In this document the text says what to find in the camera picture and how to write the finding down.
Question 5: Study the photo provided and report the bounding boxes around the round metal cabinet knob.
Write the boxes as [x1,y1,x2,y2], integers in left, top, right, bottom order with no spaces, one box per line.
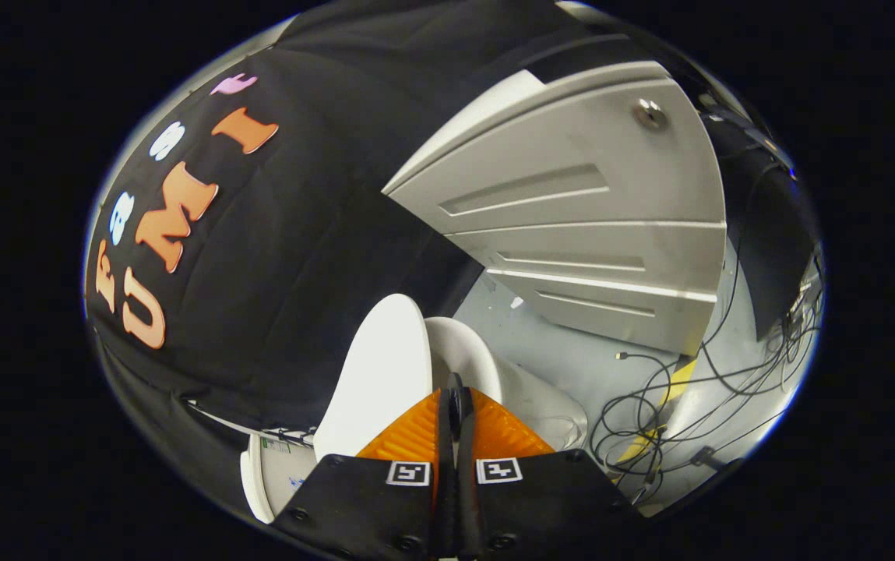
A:
[634,99,668,130]

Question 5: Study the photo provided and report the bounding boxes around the black backdrop cloth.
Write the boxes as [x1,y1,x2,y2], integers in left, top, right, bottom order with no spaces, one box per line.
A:
[83,0,654,503]

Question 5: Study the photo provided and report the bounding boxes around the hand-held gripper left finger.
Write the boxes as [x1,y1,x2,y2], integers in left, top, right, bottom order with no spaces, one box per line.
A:
[270,374,457,559]

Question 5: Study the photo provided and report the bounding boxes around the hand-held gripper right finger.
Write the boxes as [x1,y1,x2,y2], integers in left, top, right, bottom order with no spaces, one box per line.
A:
[456,374,643,559]

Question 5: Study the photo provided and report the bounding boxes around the white drawer cabinet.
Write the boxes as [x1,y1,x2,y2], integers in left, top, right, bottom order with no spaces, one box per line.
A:
[381,61,728,357]

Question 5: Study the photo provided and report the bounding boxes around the yellow black floor tape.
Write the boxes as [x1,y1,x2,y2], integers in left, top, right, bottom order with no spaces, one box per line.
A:
[617,357,699,468]

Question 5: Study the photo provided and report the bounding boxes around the tangle of black cables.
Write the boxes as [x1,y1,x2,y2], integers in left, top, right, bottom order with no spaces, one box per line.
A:
[587,234,822,499]

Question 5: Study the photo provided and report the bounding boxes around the white toilet lid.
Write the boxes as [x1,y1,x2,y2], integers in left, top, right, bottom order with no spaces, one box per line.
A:
[313,294,434,462]

